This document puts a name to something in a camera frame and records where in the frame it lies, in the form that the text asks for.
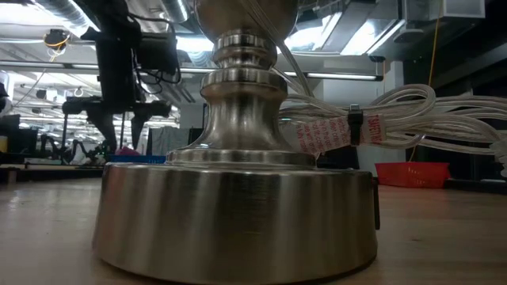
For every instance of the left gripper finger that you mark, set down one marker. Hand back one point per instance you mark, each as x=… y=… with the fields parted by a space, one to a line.
x=138 y=124
x=105 y=126

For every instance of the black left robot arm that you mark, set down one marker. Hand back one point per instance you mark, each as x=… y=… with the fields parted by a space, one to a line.
x=115 y=23

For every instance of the black computer with green lights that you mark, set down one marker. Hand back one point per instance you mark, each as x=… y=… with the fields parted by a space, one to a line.
x=101 y=154

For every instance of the grey hanging cloth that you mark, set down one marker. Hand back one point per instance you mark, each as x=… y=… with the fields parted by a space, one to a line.
x=168 y=140

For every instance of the blue plastic bin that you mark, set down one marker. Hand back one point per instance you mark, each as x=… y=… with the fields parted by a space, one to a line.
x=146 y=159

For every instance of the background wooden table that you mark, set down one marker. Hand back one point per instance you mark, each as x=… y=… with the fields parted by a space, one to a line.
x=47 y=172

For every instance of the brushed metal lamp base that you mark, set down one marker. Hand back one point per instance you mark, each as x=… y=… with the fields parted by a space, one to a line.
x=237 y=217

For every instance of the white red-printed warning tag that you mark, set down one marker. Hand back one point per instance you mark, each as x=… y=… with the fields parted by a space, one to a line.
x=325 y=136

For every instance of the red plastic bin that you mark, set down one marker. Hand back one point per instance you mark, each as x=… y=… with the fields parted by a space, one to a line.
x=412 y=176

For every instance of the white ceiling vent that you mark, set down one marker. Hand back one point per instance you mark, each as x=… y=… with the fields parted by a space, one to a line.
x=443 y=8

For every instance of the black background frame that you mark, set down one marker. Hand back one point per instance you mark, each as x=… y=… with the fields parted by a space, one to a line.
x=65 y=134

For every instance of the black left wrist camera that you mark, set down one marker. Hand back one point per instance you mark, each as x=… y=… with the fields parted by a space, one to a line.
x=158 y=53

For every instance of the silver ventilation duct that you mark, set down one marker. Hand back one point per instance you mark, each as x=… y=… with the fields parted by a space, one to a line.
x=67 y=14

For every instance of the ceiling light rail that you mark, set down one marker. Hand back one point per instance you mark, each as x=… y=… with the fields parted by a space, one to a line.
x=340 y=76

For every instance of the black aluminium table frame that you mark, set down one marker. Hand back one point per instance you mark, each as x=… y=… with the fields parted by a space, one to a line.
x=475 y=186

